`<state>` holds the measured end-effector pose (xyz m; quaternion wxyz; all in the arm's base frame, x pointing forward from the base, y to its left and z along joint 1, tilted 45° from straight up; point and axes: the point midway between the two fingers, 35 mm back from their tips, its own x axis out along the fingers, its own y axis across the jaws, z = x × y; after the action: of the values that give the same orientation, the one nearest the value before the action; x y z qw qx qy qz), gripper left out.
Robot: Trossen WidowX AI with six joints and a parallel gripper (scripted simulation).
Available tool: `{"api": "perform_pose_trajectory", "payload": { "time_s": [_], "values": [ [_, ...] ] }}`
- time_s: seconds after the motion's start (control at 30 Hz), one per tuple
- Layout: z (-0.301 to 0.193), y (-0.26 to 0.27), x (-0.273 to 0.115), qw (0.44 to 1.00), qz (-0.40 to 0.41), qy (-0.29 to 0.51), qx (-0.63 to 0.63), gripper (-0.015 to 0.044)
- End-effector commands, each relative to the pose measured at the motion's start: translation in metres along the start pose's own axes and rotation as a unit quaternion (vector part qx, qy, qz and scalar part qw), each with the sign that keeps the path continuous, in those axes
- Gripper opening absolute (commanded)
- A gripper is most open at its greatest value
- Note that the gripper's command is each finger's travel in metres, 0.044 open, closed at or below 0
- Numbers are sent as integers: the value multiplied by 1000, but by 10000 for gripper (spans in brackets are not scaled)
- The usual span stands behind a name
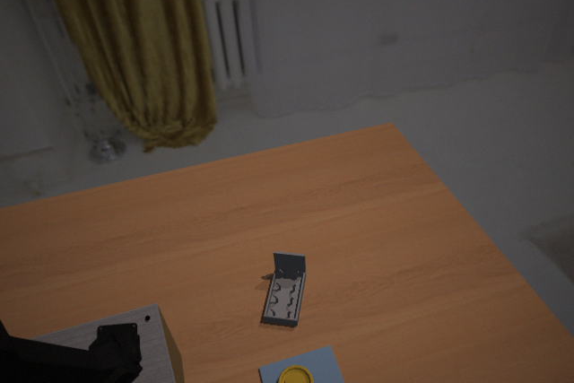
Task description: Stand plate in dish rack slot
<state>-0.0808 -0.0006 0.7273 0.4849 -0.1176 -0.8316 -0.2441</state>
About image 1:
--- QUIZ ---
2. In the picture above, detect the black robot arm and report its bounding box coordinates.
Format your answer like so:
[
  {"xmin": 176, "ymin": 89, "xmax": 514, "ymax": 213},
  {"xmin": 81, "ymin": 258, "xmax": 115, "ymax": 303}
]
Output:
[{"xmin": 0, "ymin": 319, "xmax": 142, "ymax": 383}]

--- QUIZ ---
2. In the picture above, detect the grey dish rack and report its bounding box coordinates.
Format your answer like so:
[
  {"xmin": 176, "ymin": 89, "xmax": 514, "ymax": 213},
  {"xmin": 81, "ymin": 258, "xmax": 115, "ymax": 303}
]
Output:
[{"xmin": 264, "ymin": 251, "xmax": 306, "ymax": 326}]

